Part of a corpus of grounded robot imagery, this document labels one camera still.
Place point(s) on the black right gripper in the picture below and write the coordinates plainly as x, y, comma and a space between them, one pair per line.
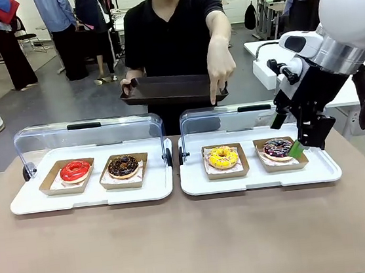
318, 84

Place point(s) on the white paper liner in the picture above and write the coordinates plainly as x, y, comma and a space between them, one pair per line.
240, 166
108, 180
264, 160
56, 185

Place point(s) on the yellow sprinkled donut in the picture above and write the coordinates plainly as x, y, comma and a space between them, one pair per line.
214, 159
226, 173

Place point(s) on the dark brown serving tray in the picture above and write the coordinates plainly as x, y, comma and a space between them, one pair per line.
170, 90

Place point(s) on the person's right forearm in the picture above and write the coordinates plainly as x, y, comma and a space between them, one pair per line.
135, 73

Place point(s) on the person's left forearm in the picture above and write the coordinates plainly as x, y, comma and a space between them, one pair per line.
219, 27

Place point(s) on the purple drizzled donut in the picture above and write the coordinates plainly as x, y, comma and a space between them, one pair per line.
274, 150

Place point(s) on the person in black shirt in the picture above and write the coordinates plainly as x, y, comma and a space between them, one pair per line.
171, 39

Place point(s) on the chocolate sprinkled donut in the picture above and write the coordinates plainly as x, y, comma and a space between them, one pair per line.
125, 185

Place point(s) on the chocolate glazed donut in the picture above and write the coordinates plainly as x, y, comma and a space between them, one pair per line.
117, 172

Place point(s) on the red glazed donut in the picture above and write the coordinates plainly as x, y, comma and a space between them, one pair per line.
70, 175
48, 186

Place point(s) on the person's left hand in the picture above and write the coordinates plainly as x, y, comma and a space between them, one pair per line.
220, 63

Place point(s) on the person's right hand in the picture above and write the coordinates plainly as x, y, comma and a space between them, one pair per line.
125, 85

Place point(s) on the white display tray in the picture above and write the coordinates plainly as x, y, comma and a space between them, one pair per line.
94, 199
257, 180

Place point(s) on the clear plastic display lid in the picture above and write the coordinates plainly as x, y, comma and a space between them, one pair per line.
51, 140
201, 124

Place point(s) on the black hanging bag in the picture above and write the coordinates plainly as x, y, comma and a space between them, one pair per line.
250, 16

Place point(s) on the bystander in dark jacket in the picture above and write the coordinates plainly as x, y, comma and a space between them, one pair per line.
92, 11

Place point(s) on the bystander in blue shirt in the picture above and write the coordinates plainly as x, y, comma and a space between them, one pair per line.
63, 18

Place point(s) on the black office chair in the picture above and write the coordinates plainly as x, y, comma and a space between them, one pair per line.
26, 35

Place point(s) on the bystander in black trousers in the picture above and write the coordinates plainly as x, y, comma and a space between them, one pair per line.
15, 56

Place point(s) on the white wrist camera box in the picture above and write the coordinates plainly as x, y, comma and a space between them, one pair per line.
264, 72

